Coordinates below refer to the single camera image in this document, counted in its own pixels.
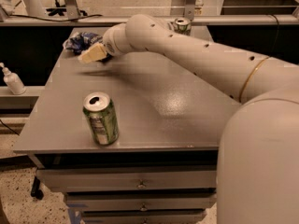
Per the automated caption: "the bottom grey drawer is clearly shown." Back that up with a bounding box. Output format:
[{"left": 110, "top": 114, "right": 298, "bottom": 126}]
[{"left": 81, "top": 209, "right": 206, "bottom": 224}]

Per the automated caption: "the black caster wheel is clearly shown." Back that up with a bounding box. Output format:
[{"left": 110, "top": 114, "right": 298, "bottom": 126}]
[{"left": 31, "top": 177, "right": 44, "bottom": 200}]

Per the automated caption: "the white pump bottle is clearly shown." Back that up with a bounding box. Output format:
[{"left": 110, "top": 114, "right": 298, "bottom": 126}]
[{"left": 0, "top": 63, "right": 26, "bottom": 95}]

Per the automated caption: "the black cable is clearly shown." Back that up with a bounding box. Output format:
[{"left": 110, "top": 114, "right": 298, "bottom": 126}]
[{"left": 10, "top": 13, "right": 104, "bottom": 23}]

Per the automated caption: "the grey metal post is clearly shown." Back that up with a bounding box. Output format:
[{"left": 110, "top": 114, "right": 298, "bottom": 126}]
[
  {"left": 64, "top": 0, "right": 80, "bottom": 21},
  {"left": 184, "top": 0, "right": 196, "bottom": 21}
]

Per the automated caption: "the white 7up can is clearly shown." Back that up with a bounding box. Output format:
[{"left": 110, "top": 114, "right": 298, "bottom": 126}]
[{"left": 173, "top": 18, "right": 192, "bottom": 35}]

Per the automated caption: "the green soda can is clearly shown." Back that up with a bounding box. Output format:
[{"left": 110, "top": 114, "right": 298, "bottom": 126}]
[{"left": 83, "top": 92, "right": 119, "bottom": 146}]

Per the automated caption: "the blue chip bag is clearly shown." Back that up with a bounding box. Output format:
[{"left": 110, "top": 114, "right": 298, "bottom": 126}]
[{"left": 63, "top": 32, "right": 103, "bottom": 55}]

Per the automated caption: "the top grey drawer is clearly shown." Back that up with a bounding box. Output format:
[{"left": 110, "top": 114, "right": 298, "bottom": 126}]
[{"left": 36, "top": 166, "right": 216, "bottom": 192}]

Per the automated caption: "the grey metal rail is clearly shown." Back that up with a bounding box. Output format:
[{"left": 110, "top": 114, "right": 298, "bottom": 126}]
[{"left": 0, "top": 14, "right": 299, "bottom": 27}]

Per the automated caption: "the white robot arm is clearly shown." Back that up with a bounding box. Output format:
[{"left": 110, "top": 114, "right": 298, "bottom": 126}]
[{"left": 79, "top": 14, "right": 299, "bottom": 224}]

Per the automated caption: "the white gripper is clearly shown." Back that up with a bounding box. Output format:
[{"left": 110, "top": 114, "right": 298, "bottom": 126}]
[{"left": 78, "top": 23, "right": 136, "bottom": 63}]

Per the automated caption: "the grey drawer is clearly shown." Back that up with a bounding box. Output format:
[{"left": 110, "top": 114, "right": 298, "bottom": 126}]
[
  {"left": 81, "top": 209, "right": 206, "bottom": 224},
  {"left": 36, "top": 166, "right": 216, "bottom": 192},
  {"left": 66, "top": 191, "right": 216, "bottom": 212}
]

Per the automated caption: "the grey metal post left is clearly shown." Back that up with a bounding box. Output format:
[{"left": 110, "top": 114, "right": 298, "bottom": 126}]
[{"left": 64, "top": 0, "right": 80, "bottom": 21}]

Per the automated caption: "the middle grey drawer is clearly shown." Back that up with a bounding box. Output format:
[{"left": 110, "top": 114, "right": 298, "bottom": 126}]
[{"left": 66, "top": 191, "right": 216, "bottom": 212}]

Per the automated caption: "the grey metal post right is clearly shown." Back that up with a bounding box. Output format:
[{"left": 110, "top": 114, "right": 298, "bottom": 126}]
[{"left": 184, "top": 0, "right": 196, "bottom": 21}]

